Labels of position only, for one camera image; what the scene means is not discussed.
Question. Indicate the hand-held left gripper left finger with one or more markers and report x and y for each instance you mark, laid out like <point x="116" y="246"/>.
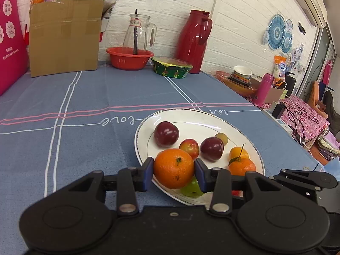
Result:
<point x="147" y="174"/>

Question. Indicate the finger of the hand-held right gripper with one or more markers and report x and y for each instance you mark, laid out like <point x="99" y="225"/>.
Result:
<point x="305" y="179"/>

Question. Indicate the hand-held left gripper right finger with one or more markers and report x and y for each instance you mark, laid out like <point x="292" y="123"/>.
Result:
<point x="202" y="175"/>

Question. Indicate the green jujube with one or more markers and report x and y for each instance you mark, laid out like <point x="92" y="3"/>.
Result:
<point x="191" y="190"/>

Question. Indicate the large mandarin orange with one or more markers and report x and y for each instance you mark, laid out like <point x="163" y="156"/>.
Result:
<point x="241" y="167"/>
<point x="174" y="168"/>

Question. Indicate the dark purple plum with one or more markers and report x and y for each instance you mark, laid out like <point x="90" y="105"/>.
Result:
<point x="211" y="148"/>
<point x="166" y="134"/>

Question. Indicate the red yellow plum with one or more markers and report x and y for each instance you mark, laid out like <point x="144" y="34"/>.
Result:
<point x="189" y="148"/>

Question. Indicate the small mandarin orange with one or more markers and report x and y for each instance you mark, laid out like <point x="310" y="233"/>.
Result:
<point x="237" y="154"/>

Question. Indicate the white plate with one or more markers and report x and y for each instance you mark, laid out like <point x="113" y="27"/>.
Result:
<point x="196" y="122"/>

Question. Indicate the folded cloth stack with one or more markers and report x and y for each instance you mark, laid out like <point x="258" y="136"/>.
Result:
<point x="329" y="147"/>

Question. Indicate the pink floral cloth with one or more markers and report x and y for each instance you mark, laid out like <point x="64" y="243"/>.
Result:
<point x="313" y="122"/>

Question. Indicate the white power strip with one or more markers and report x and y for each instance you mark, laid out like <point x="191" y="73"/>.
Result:
<point x="281" y="123"/>

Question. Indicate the dark clothing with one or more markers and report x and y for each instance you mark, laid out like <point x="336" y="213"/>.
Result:
<point x="332" y="111"/>

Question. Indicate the black charger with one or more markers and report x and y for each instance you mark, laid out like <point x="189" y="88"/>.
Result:
<point x="278" y="110"/>

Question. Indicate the blue striped tablecloth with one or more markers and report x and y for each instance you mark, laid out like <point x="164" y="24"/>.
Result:
<point x="79" y="138"/>

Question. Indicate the small cardboard box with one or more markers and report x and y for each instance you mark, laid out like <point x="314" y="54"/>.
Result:
<point x="276" y="94"/>

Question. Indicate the black bottle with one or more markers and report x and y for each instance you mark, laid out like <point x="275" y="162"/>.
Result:
<point x="290" y="83"/>

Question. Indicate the pink bottle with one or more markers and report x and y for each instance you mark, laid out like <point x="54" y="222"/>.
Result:
<point x="265" y="90"/>

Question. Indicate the green patterned bowl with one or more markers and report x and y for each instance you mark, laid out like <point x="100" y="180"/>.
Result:
<point x="171" y="70"/>

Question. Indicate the white bowl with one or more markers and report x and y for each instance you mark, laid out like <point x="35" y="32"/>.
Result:
<point x="242" y="71"/>

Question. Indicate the orange snack bag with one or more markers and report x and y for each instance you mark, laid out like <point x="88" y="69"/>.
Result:
<point x="280" y="67"/>

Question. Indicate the red plastic basin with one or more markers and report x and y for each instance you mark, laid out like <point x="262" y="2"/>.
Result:
<point x="128" y="61"/>

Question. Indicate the red thermos jug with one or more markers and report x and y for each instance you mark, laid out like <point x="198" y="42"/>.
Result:
<point x="191" y="42"/>

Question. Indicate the medium blue paper fan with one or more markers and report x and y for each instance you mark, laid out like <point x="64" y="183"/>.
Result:
<point x="287" y="43"/>

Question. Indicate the glass pitcher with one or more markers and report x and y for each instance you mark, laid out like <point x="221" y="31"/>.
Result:
<point x="143" y="34"/>

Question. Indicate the black stirring stick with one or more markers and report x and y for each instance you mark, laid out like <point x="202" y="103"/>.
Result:
<point x="136" y="32"/>

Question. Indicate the large blue paper fan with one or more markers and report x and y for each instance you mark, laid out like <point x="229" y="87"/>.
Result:
<point x="276" y="32"/>

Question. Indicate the white air conditioner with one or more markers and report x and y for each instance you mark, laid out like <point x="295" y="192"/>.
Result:
<point x="310" y="0"/>

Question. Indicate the pink tote bag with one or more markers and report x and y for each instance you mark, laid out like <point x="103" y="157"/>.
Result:
<point x="10" y="45"/>

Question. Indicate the black wall ornament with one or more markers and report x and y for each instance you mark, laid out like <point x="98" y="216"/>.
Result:
<point x="301" y="28"/>

